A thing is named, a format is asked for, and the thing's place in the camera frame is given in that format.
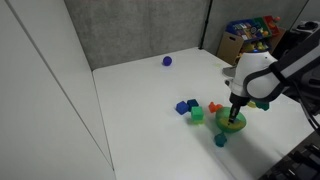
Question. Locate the green cube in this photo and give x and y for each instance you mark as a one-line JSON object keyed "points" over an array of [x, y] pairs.
{"points": [[197, 114]]}

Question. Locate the colourful toy bin rack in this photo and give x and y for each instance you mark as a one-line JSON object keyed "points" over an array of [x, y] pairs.
{"points": [[253, 28]]}

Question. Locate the black device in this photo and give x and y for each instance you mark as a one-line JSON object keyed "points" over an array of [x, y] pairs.
{"points": [[306, 26]]}

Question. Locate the orange toy figure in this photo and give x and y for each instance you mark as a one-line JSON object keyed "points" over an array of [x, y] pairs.
{"points": [[215, 107]]}

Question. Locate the brown cardboard box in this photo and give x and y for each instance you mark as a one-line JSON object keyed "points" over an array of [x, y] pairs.
{"points": [[228, 46]]}

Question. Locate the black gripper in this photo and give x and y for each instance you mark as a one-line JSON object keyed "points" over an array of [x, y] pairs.
{"points": [[238, 100]]}

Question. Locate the green bowl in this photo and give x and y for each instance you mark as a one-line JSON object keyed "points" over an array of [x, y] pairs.
{"points": [[221, 120]]}

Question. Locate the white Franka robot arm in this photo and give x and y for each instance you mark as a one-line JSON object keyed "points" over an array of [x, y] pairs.
{"points": [[260, 70]]}

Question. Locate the black stand pole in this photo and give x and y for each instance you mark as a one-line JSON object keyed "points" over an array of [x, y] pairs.
{"points": [[206, 23]]}

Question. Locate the yellow toy figure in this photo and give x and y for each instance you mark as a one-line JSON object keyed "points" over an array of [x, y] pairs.
{"points": [[239, 125]]}

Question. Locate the teal toy figure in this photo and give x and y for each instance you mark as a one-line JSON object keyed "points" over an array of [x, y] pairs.
{"points": [[220, 139]]}

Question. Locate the blue ball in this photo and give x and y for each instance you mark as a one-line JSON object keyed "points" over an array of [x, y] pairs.
{"points": [[167, 61]]}

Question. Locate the blue cube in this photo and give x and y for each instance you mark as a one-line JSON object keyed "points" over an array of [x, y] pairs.
{"points": [[193, 103], [181, 108]]}

